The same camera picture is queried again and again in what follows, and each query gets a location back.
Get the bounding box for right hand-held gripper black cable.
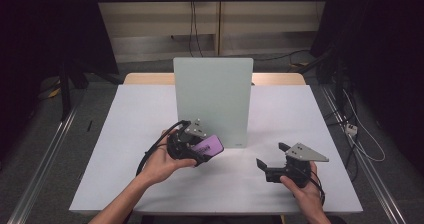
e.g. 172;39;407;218
308;169;327;207

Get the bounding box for dark curtain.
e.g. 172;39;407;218
309;0;424;175
0;0;120;162

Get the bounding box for black floor cable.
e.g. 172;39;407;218
253;49;312;63

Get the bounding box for pale green glass writing board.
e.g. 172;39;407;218
172;57;254;149

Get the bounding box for white floor cable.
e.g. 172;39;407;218
342;89;387;163

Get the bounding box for person's left hand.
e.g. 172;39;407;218
139;128;198;187

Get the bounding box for aluminium floor rail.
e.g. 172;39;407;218
319;84;407;224
7;89;86;224

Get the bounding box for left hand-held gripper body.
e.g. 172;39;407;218
166;118;208;162

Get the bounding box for hand-held gripper black cable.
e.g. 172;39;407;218
135;119;192;177
308;169;327;207

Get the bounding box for white table cover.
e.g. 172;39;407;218
69;84;364;215

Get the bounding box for person's right hand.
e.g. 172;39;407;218
279;161;325;216

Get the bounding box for black hanging wall cables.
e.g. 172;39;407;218
188;0;205;58

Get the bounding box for wooden table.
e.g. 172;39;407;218
123;72;307;87

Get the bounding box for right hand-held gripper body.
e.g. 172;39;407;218
264;142;330;189

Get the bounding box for black metal stand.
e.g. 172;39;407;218
57;59;88;122

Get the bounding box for purple board eraser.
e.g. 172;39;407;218
190;134;225;165

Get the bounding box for left hand-held gripper black cable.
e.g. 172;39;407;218
135;119;192;177

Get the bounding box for vertical wall strip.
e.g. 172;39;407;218
214;0;223;57

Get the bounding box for white power adapter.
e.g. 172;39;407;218
344;123;359;137

